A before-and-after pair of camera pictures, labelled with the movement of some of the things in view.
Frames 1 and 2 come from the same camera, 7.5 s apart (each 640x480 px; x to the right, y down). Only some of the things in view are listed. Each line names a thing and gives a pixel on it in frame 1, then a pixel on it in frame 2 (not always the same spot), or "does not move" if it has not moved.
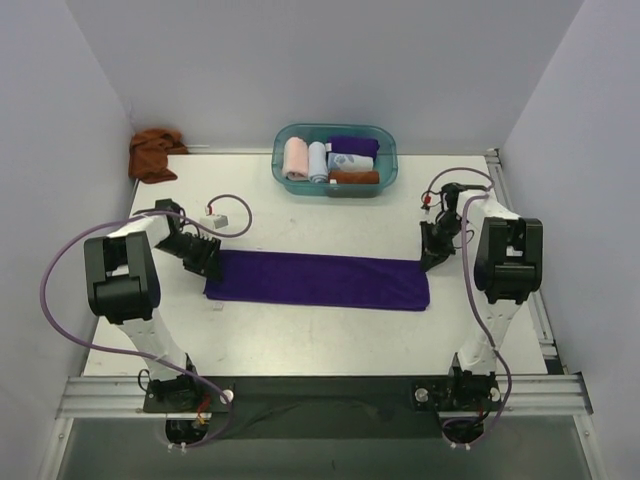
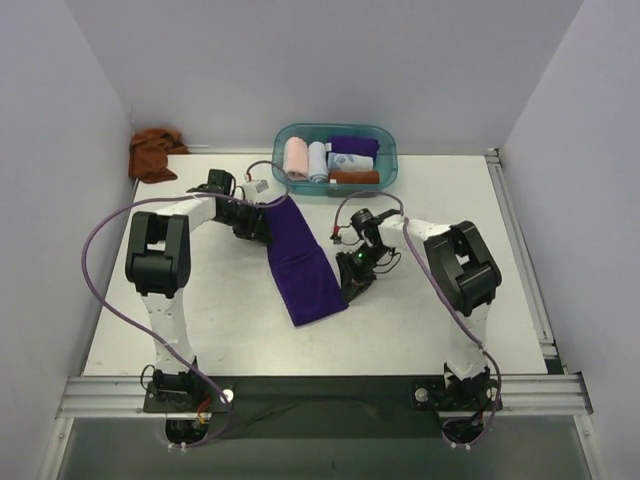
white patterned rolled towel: [349, 162] does not move
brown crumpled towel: [148, 152] does not move
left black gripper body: [205, 256] → [257, 226]
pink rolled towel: [296, 159] does not move
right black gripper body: [433, 248] → [353, 272]
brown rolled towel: [355, 176] does not move
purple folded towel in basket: [353, 144] does not move
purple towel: [320, 280] → [306, 275]
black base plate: [371, 408] does not move
